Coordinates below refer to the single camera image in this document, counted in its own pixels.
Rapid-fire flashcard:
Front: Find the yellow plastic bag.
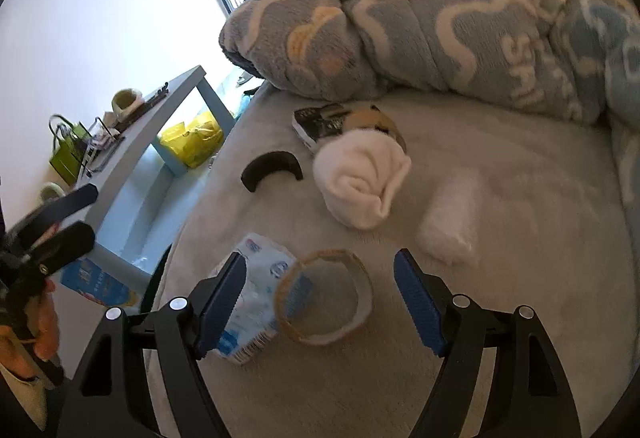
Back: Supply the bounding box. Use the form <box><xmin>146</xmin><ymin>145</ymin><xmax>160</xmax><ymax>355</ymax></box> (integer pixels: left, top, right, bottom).
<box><xmin>160</xmin><ymin>111</ymin><xmax>224</xmax><ymax>169</ymax></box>

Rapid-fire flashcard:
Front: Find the white sock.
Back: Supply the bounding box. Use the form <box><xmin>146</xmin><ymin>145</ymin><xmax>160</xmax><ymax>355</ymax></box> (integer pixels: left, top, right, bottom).
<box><xmin>312</xmin><ymin>129</ymin><xmax>412</xmax><ymax>230</ymax></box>

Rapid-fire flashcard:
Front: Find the black face tissue pack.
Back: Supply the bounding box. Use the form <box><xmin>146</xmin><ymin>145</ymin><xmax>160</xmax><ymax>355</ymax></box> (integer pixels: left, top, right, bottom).
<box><xmin>292</xmin><ymin>103</ymin><xmax>352</xmax><ymax>153</ymax></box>

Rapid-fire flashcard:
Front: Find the green slipper far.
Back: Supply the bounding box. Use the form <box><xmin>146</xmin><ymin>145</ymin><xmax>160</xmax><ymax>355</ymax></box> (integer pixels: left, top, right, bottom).
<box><xmin>112</xmin><ymin>89</ymin><xmax>143</xmax><ymax>121</ymax></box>

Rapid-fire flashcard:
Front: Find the blue wavy fleece blanket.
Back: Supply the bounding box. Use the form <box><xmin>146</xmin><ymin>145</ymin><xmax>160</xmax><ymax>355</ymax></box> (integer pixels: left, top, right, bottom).
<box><xmin>218</xmin><ymin>0</ymin><xmax>640</xmax><ymax>129</ymax></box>

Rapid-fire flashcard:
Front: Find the blue box on floor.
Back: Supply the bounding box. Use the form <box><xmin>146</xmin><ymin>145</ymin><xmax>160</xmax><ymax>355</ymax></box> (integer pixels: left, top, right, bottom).
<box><xmin>61</xmin><ymin>258</ymin><xmax>139</xmax><ymax>307</ymax></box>

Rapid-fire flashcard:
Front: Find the bed with grey cover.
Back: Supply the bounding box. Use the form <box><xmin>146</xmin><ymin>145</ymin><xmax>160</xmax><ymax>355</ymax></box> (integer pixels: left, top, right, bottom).
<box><xmin>156</xmin><ymin>86</ymin><xmax>638</xmax><ymax>437</ymax></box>

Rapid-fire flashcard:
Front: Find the light blue low table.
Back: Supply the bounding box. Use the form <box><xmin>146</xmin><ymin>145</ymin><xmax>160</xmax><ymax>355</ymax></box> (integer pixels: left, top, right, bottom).
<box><xmin>70</xmin><ymin>66</ymin><xmax>235</xmax><ymax>293</ymax></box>

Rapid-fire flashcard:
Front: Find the white blue tissue pack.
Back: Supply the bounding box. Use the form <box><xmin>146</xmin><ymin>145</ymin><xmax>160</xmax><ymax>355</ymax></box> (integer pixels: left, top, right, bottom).
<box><xmin>214</xmin><ymin>233</ymin><xmax>296</xmax><ymax>366</ymax></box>

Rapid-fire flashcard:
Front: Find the wooden sticks bundle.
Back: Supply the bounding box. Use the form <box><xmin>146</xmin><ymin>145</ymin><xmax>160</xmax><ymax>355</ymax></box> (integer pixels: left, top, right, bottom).
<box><xmin>115</xmin><ymin>82</ymin><xmax>169</xmax><ymax>132</ymax></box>

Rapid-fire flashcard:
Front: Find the person's left hand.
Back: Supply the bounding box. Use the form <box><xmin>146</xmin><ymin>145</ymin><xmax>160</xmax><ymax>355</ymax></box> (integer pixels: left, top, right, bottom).
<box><xmin>0</xmin><ymin>279</ymin><xmax>60</xmax><ymax>380</ymax></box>

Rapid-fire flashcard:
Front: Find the green gift bag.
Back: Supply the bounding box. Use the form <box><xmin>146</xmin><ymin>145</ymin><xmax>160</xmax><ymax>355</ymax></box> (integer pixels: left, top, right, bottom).
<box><xmin>48</xmin><ymin>114</ymin><xmax>90</xmax><ymax>185</ymax></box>

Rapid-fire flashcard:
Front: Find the brown tape roll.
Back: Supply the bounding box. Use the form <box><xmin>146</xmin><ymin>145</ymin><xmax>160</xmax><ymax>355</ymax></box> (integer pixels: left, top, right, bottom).
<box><xmin>273</xmin><ymin>249</ymin><xmax>374</xmax><ymax>347</ymax></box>
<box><xmin>342</xmin><ymin>105</ymin><xmax>407</xmax><ymax>152</ymax></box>

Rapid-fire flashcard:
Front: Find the black wire stand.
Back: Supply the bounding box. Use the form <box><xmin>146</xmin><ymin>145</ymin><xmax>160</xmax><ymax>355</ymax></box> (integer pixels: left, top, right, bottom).
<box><xmin>79</xmin><ymin>117</ymin><xmax>125</xmax><ymax>177</ymax></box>

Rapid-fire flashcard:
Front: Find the black curved plastic piece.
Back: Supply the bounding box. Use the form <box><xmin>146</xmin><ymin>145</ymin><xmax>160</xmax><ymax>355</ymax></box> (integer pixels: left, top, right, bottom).
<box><xmin>240</xmin><ymin>151</ymin><xmax>304</xmax><ymax>193</ymax></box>

